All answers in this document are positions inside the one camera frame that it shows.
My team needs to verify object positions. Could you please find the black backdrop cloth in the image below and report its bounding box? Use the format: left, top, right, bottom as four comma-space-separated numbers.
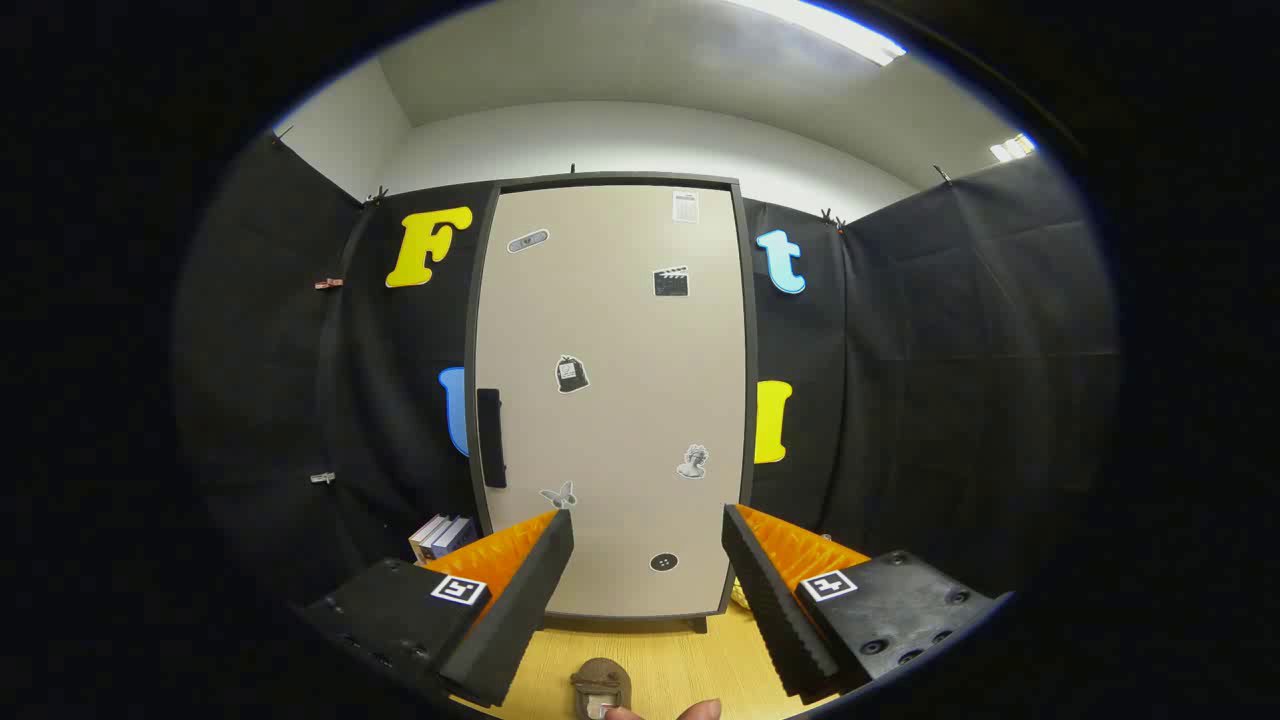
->
175, 130, 1119, 621

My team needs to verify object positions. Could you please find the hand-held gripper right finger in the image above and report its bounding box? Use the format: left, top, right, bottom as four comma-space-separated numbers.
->
722, 503, 1001, 703

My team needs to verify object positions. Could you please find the grey shoe cabinet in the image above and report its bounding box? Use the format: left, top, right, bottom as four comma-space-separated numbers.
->
463, 172, 761, 634

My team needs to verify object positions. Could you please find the brown fuzzy shoe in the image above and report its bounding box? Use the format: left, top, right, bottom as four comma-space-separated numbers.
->
570, 658, 633, 720

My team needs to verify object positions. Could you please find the blue book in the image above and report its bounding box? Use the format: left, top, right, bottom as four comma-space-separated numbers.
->
430, 517, 479, 561

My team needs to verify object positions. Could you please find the long ceiling light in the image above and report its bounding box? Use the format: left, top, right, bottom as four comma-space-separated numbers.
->
730, 0, 906, 67

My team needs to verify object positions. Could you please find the black door handle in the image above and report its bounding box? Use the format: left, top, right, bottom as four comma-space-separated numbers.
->
477, 388, 508, 489

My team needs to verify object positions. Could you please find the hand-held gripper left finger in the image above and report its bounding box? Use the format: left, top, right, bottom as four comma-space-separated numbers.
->
300, 508, 576, 709

